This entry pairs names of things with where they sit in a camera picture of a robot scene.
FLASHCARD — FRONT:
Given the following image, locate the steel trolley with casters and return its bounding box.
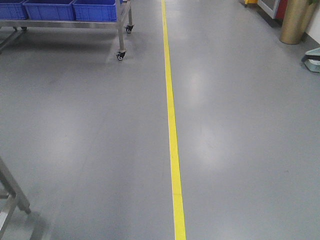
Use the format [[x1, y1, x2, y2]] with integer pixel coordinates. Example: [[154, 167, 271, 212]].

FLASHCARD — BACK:
[[0, 0, 134, 61]]

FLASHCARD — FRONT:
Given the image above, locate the stainless steel rack frame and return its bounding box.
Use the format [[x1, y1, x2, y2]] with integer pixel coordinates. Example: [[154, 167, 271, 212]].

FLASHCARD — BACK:
[[0, 159, 31, 239]]

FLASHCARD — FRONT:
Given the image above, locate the red floor standing box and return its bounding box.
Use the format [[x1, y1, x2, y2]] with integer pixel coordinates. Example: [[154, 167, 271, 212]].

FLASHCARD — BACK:
[[257, 0, 288, 20]]

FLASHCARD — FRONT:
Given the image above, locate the far potted plant gold pot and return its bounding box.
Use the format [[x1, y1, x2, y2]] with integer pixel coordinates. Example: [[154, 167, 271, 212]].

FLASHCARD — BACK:
[[279, 0, 320, 45]]

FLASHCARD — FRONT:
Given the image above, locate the light green dustpan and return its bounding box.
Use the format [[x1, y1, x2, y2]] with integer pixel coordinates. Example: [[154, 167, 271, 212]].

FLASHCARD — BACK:
[[301, 47, 320, 73]]

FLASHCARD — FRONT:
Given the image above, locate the yellow floor line tape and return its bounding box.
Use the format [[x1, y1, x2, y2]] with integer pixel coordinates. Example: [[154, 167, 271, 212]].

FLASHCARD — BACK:
[[161, 0, 187, 240]]

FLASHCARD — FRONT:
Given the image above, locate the blue bin on trolley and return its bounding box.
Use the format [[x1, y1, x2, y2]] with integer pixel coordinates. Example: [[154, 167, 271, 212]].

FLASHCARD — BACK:
[[0, 0, 28, 20], [72, 0, 118, 22], [23, 0, 76, 21]]

